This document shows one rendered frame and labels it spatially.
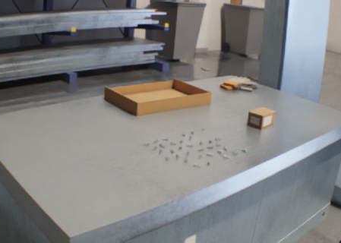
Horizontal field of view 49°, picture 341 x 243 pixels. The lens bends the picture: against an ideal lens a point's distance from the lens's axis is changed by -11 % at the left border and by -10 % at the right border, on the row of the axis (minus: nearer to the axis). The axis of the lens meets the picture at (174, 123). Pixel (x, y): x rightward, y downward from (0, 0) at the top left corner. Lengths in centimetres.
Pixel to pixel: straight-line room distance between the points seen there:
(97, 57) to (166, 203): 412
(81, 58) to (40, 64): 56
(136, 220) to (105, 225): 9
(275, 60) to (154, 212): 186
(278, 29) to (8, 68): 306
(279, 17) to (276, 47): 21
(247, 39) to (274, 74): 471
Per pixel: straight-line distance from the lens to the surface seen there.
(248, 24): 740
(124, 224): 104
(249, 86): 242
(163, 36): 644
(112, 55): 524
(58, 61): 489
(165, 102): 184
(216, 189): 125
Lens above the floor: 122
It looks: 19 degrees down
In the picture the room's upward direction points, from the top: 4 degrees clockwise
